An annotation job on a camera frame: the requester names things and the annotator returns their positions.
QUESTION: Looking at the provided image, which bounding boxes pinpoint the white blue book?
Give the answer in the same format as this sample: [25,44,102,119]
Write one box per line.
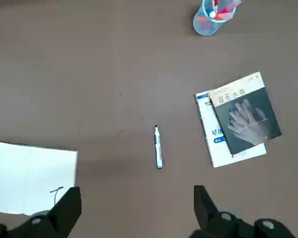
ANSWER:
[194,90,267,169]

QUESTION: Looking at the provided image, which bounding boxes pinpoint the red marker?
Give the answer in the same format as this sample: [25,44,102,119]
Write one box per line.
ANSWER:
[217,7,236,21]

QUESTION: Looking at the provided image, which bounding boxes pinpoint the dark book with hands cover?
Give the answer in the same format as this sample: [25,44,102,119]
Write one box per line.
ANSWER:
[208,71,283,155]

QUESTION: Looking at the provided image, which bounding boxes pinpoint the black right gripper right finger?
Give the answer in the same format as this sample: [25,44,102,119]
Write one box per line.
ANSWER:
[188,185,298,238]

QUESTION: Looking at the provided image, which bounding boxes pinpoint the white blue-label marker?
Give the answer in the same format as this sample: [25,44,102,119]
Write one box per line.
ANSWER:
[153,124,164,171]

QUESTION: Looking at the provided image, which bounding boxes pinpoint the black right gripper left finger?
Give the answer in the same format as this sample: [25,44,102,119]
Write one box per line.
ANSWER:
[0,186,82,238]

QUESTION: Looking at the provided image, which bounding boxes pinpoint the white lined notebook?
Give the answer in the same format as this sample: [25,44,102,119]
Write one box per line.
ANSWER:
[0,140,78,216]

